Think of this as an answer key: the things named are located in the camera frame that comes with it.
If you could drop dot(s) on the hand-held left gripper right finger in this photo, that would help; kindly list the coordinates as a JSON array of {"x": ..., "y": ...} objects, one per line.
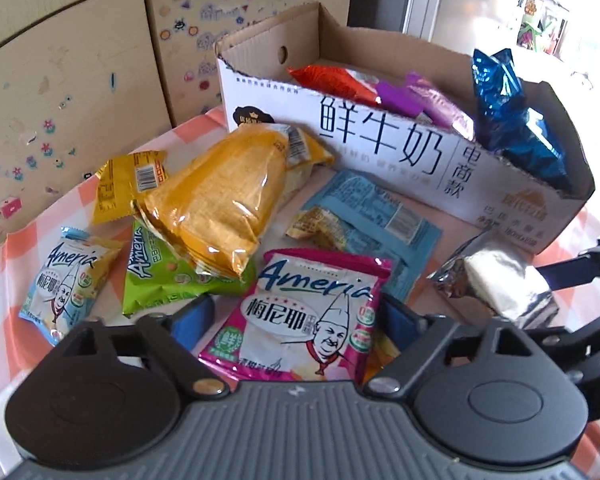
[{"x": 397, "y": 321}]

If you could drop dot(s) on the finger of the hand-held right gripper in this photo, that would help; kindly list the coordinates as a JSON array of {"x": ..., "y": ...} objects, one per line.
[
  {"x": 590, "y": 360},
  {"x": 585, "y": 265}
]

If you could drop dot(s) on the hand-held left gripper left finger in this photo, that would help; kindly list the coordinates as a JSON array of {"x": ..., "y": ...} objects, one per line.
[{"x": 192, "y": 316}]

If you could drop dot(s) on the green snack packet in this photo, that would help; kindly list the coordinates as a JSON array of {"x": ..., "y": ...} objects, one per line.
[{"x": 155, "y": 280}]

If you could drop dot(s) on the silver foil snack packet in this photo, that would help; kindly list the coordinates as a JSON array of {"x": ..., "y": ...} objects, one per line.
[{"x": 495, "y": 275}]

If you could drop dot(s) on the pink snack packet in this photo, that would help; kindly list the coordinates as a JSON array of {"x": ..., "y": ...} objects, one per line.
[{"x": 290, "y": 310}]

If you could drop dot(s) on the teal snack packet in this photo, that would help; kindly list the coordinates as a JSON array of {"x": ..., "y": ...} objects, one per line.
[{"x": 380, "y": 215}]

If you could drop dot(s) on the orange bread packet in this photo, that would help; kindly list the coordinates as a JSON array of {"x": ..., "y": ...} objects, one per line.
[{"x": 220, "y": 200}]

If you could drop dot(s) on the light blue snack packet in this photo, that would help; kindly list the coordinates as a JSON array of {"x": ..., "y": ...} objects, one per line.
[{"x": 65, "y": 280}]

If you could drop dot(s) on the small yellow snack packet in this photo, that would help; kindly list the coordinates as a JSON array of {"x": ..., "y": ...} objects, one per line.
[{"x": 120, "y": 185}]

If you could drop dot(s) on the printed cardboard box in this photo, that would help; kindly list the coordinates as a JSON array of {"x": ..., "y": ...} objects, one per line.
[{"x": 380, "y": 145}]

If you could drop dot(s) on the purple snack packet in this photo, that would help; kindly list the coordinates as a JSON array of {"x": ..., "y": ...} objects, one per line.
[{"x": 400, "y": 97}]

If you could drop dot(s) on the red snack packet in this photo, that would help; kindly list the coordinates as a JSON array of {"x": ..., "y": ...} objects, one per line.
[{"x": 330, "y": 82}]

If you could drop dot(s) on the colourful fridge magnets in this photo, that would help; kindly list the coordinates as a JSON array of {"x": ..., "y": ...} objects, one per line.
[{"x": 542, "y": 10}]

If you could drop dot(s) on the wooden cabinet with stickers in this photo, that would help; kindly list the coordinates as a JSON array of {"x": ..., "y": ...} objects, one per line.
[{"x": 80, "y": 60}]

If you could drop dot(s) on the silver refrigerator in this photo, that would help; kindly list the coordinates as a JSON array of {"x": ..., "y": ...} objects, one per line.
[{"x": 455, "y": 0}]

